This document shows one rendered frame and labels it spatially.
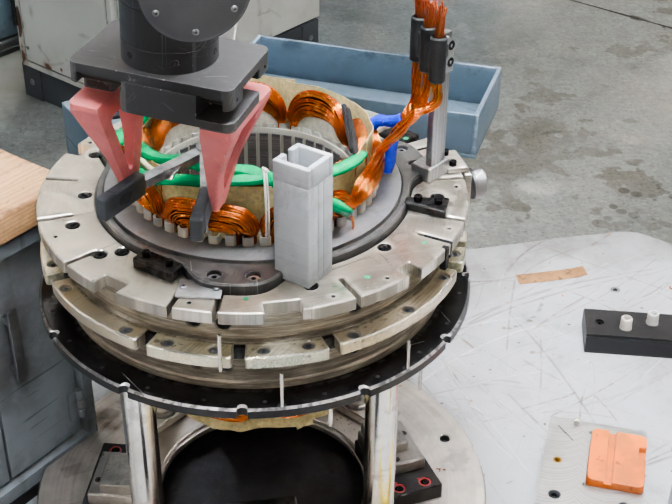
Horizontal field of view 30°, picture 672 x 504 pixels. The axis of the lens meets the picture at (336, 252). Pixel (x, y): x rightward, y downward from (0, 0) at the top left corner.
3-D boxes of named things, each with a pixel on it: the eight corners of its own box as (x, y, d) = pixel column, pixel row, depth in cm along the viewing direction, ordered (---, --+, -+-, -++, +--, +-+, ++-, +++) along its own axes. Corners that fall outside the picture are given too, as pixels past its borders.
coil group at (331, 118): (345, 157, 96) (346, 107, 94) (280, 136, 99) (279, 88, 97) (358, 148, 98) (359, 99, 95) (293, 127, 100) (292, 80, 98)
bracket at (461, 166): (445, 229, 98) (449, 171, 95) (430, 206, 101) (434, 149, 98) (468, 226, 99) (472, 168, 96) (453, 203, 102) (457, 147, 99)
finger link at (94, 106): (181, 231, 76) (177, 93, 71) (74, 207, 78) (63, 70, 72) (222, 177, 82) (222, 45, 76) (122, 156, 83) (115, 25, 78)
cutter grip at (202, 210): (202, 242, 76) (202, 220, 75) (189, 241, 76) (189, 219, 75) (213, 207, 79) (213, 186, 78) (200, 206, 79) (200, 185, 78)
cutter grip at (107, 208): (106, 223, 77) (104, 201, 76) (95, 219, 77) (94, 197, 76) (146, 195, 80) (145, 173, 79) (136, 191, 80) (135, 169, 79)
